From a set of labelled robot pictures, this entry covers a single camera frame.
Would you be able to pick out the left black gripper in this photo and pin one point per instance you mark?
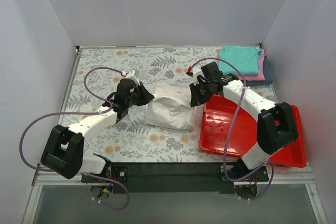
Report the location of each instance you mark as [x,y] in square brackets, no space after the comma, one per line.
[139,94]

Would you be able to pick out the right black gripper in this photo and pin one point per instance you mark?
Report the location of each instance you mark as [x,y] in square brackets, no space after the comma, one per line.
[199,92]

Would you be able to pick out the white coca-cola t-shirt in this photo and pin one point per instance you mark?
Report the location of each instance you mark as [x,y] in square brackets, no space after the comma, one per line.
[171,108]

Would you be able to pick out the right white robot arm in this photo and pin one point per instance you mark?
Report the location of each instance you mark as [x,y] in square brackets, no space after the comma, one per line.
[276,124]

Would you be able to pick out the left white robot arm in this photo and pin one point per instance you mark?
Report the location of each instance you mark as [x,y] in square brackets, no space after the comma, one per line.
[64,150]

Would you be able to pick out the red plastic tray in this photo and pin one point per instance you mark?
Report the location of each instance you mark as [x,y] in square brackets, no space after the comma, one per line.
[217,117]

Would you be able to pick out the folded teal t-shirt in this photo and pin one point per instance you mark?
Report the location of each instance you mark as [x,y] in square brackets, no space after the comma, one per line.
[245,59]

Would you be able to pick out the folded pink t-shirt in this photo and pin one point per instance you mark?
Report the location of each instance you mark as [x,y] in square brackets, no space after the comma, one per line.
[260,76]

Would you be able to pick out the folded dark blue t-shirt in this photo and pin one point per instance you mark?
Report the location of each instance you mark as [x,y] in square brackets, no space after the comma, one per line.
[267,74]

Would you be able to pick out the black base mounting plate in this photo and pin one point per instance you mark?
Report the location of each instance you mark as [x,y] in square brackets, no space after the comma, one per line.
[170,177]

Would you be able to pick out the aluminium frame rail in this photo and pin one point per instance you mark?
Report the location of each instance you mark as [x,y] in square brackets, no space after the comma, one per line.
[283,195]

